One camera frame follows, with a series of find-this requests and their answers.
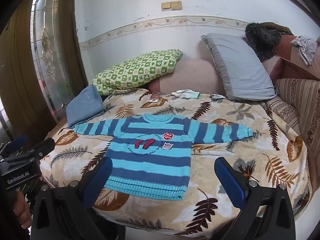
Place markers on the pink quilted bolster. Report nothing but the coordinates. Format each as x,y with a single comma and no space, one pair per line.
195,74

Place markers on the person's left hand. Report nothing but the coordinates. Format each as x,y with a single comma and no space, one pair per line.
22,211

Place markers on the beige wall switch plate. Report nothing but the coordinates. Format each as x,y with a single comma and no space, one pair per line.
175,5

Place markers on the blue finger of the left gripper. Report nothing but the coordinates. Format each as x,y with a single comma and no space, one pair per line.
38,152
14,146

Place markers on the small grey cloth piece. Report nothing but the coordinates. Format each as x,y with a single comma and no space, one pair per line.
217,97

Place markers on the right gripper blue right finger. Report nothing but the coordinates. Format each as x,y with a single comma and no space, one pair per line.
265,212

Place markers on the folded blue cloth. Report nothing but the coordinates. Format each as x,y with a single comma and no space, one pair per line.
84,107

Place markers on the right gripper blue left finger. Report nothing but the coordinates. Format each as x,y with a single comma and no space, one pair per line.
62,213

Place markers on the blue striped knit sweater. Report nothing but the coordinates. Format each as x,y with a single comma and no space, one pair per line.
151,154

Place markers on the grey blue pillow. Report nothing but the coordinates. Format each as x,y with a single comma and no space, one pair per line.
244,76

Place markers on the grey white garment on headboard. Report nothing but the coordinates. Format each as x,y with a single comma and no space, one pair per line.
306,48

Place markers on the small red white packet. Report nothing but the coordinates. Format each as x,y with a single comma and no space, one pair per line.
155,97

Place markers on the brown wooden glass door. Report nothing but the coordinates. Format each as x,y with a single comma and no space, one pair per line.
41,67

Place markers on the striped brown blanket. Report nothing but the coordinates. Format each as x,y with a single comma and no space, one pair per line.
297,105

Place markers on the green checkered pillow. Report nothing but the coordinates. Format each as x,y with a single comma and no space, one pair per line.
137,72

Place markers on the dark fuzzy cushion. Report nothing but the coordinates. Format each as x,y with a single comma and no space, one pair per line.
262,37

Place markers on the pink brown headboard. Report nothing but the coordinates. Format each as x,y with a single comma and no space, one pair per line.
286,62

